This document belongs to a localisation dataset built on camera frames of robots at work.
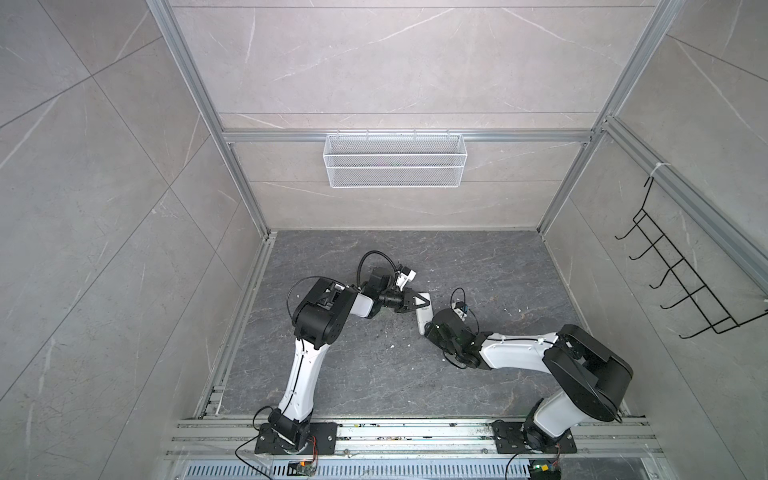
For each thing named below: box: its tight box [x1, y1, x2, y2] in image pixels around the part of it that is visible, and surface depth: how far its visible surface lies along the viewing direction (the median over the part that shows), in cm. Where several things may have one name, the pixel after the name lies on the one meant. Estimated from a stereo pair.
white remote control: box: [415, 292, 434, 335], surface depth 95 cm
